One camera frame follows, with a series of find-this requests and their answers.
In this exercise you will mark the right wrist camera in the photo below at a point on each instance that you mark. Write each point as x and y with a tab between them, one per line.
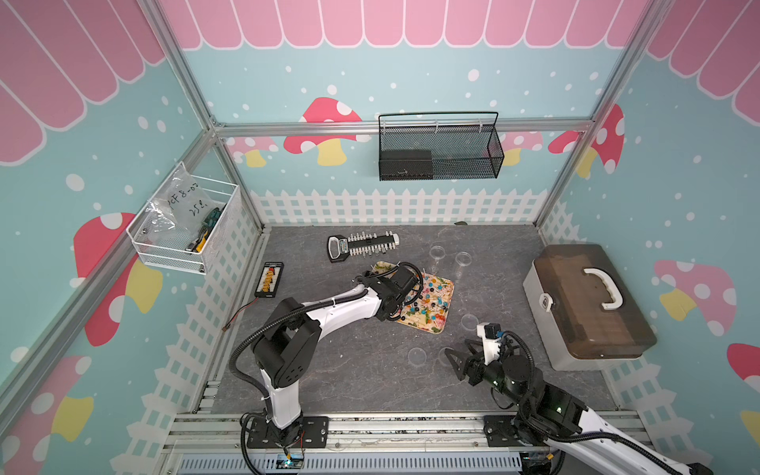
491	340

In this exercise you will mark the green tool in basket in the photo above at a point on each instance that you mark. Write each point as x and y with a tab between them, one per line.
205	231

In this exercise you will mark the clear candy jar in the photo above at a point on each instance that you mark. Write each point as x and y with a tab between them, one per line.
437	253
463	259

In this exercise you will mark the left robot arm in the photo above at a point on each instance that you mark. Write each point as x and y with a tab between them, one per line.
276	356

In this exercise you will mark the black parallel charging board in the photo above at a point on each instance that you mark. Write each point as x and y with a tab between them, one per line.
269	278

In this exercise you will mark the black socket holder rail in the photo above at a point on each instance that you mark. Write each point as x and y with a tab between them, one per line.
340	248

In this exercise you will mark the floral rectangular tray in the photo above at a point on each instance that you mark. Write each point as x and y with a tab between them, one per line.
433	303

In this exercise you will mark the white wire basket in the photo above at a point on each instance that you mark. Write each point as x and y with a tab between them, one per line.
227	196

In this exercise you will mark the brown plastic toolbox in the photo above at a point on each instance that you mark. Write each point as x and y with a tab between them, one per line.
586	316

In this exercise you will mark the clear plastic zip bag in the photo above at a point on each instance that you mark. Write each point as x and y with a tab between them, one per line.
177	211

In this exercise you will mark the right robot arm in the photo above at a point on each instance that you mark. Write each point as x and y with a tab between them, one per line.
548	415

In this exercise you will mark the black wire mesh basket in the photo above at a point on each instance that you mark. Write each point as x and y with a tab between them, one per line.
465	145

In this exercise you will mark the pile of lollipops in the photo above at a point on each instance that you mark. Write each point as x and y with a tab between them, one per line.
433	300

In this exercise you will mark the black box in basket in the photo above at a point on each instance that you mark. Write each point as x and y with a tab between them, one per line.
405	165

